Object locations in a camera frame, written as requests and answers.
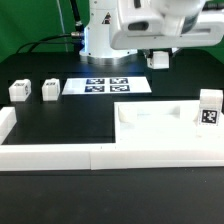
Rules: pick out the white U-shaped fence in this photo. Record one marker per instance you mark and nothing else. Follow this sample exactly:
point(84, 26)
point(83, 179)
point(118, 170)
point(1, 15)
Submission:
point(198, 153)

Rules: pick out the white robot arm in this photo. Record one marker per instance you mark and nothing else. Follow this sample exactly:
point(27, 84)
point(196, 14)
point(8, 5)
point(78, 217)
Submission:
point(118, 29)

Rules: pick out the white tag sheet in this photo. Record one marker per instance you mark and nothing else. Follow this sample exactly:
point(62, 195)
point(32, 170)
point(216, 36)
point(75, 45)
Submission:
point(106, 85)

